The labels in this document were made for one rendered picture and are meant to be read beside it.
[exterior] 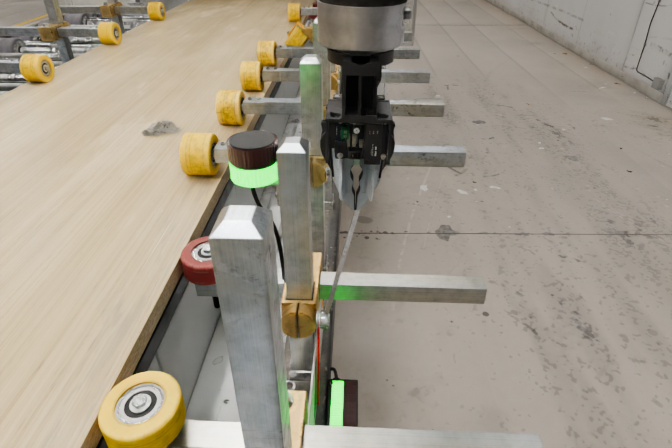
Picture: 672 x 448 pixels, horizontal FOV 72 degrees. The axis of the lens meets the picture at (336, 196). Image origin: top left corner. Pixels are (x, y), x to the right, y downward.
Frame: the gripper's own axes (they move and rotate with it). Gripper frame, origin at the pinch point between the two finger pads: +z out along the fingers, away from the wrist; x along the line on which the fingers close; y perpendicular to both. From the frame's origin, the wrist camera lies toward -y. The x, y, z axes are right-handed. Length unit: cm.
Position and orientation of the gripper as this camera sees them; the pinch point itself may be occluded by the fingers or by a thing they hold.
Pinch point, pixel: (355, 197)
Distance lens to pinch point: 61.6
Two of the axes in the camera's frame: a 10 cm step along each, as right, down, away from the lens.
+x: 10.0, 0.3, -0.3
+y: -0.4, 5.1, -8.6
